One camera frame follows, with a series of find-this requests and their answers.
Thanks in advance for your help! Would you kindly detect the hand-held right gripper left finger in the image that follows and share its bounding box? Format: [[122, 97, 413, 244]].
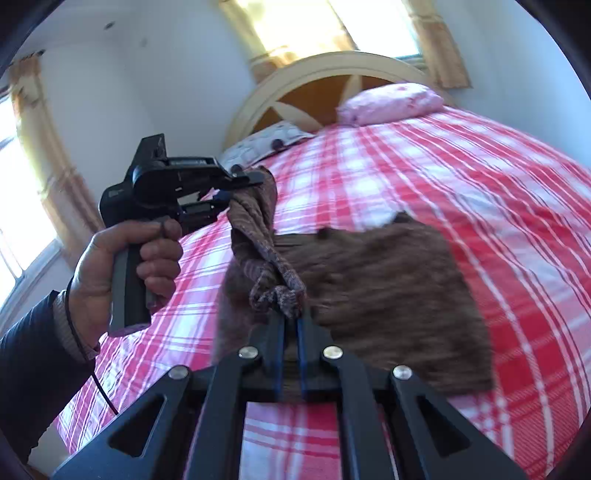
[[51, 314, 286, 480]]

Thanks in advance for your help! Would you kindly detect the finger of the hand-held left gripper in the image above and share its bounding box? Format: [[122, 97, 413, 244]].
[[181, 190, 232, 232], [225, 170, 267, 186]]

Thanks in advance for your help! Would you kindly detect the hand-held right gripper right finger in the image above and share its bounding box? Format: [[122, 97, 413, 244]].
[[297, 316, 529, 480]]

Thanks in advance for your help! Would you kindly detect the brown knit sweater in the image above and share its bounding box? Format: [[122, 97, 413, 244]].
[[212, 167, 495, 402]]

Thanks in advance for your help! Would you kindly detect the person's left forearm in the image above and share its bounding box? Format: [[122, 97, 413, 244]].
[[0, 288, 101, 462]]

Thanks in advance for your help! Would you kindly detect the person's left hand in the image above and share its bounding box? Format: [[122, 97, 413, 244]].
[[69, 218, 184, 357]]

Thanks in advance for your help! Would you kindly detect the white dotted pillow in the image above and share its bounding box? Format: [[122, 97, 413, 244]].
[[219, 121, 315, 171]]

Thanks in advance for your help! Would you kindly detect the cream wooden headboard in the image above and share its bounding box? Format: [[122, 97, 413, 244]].
[[224, 52, 455, 153]]

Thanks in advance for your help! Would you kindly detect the bright window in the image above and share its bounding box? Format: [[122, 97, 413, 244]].
[[0, 92, 63, 296], [249, 0, 423, 58]]

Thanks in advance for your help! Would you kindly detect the pink pillow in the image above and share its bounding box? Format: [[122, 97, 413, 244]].
[[336, 82, 444, 127]]

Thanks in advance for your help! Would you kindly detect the red plaid bed sheet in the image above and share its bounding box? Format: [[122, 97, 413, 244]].
[[55, 104, 591, 480]]

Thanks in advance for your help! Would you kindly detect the thin black cable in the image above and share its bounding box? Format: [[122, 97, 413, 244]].
[[65, 276, 119, 415]]

